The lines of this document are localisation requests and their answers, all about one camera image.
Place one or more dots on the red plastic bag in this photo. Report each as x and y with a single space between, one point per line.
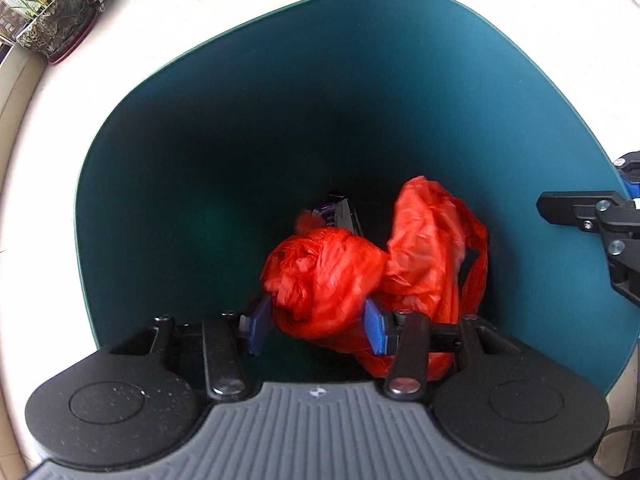
325 270

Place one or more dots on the purple snack packet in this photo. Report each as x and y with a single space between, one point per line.
332 211

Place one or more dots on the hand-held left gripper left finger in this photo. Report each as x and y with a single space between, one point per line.
260 326

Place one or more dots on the teal plastic bin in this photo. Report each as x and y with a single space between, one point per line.
200 160

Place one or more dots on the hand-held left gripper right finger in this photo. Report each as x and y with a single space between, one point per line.
375 329

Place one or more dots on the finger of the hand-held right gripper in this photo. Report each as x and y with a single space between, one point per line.
575 207
631 170

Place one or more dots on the printed calendar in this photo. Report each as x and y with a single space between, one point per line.
15 5

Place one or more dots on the marbled planter with green plant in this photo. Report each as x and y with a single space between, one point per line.
55 20

